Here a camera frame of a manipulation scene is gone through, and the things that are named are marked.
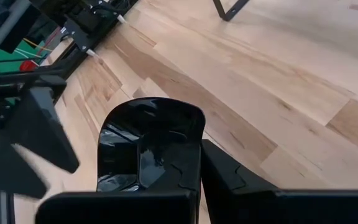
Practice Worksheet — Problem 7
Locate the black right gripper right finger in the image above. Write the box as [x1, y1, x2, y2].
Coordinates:
[201, 139, 358, 224]

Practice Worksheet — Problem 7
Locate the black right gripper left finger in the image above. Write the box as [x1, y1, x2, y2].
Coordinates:
[35, 141, 201, 224]

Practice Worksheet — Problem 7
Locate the black aluminium table frame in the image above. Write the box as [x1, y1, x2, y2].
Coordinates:
[26, 0, 139, 82]

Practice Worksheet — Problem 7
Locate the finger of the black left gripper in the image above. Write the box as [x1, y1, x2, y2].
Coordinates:
[12, 88, 80, 174]
[0, 116, 48, 199]

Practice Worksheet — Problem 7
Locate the rounded black plate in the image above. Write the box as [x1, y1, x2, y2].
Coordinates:
[96, 96, 207, 193]

